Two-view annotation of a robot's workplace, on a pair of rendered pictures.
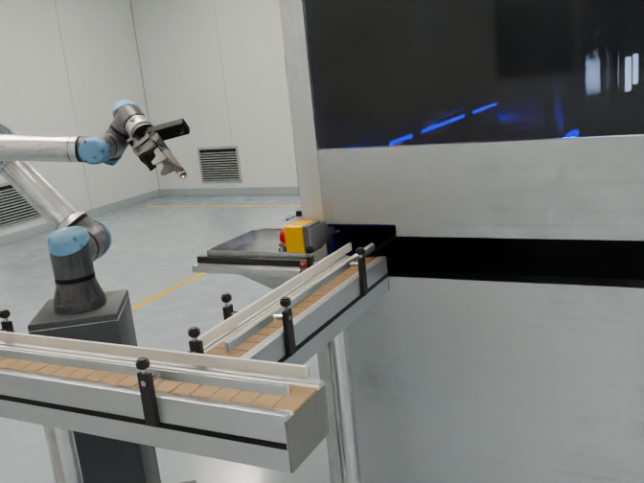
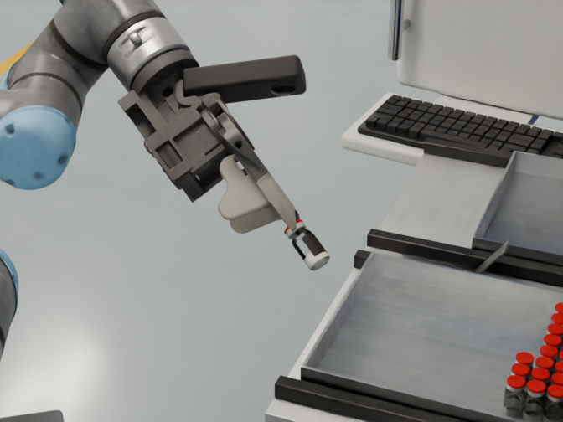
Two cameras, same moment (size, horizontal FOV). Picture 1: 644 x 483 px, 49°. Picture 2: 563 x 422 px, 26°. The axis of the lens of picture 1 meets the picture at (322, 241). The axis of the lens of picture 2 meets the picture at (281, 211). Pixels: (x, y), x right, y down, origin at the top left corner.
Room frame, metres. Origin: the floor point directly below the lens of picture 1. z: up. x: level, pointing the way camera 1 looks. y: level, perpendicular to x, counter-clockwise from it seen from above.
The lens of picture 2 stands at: (0.99, 0.49, 1.79)
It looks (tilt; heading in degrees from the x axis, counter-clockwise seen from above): 31 degrees down; 354
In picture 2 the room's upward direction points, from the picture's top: straight up
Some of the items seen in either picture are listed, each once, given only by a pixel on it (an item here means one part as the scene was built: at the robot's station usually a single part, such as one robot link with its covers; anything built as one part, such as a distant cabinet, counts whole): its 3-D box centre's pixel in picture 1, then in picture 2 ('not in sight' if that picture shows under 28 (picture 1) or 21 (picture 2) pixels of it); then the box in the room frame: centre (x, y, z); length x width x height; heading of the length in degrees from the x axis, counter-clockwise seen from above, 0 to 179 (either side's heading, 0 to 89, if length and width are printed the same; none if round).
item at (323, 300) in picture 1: (302, 304); not in sight; (1.46, 0.06, 0.92); 0.69 x 0.15 x 0.16; 152
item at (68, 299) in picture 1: (77, 289); not in sight; (2.04, 0.74, 0.84); 0.15 x 0.15 x 0.10
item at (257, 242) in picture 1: (277, 245); (473, 347); (2.10, 0.14, 0.90); 0.34 x 0.26 x 0.04; 62
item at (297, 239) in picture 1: (303, 236); not in sight; (1.78, 0.05, 1.00); 0.08 x 0.07 x 0.07; 62
